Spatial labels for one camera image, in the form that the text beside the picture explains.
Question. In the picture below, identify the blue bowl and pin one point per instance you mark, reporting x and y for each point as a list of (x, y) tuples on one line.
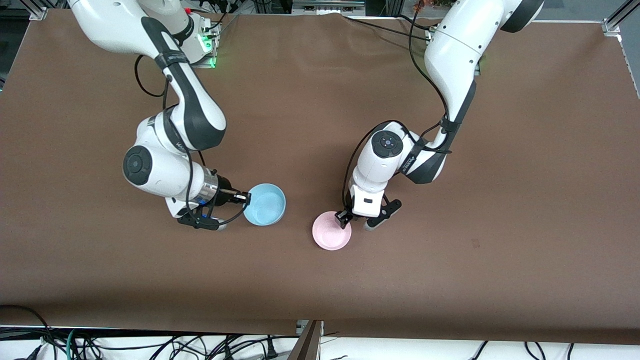
[(265, 205)]

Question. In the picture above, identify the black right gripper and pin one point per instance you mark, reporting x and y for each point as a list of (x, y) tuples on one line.
[(224, 192)]

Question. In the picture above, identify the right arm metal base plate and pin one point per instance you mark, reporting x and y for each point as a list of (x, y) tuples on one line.
[(207, 64)]

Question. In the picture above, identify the orange background object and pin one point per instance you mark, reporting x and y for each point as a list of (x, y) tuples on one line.
[(422, 5)]

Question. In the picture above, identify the aluminium frame post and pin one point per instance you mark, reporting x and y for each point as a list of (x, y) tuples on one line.
[(307, 345)]

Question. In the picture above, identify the aluminium corner profile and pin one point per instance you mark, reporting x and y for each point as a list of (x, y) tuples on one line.
[(612, 26), (37, 12)]

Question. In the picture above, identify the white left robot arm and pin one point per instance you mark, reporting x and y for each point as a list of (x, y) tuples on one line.
[(455, 50)]

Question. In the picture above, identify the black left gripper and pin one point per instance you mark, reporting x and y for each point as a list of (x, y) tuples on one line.
[(343, 217)]

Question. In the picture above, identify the brown table cover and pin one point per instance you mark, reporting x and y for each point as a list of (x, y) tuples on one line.
[(300, 125)]

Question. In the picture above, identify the black power plug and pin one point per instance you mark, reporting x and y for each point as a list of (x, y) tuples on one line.
[(271, 350)]

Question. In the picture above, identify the silver network switch box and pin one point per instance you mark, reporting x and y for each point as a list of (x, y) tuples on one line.
[(327, 7)]

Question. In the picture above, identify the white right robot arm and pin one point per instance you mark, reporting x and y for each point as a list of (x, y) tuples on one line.
[(110, 25)]

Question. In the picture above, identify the pink bowl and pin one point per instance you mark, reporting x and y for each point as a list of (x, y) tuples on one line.
[(330, 234)]

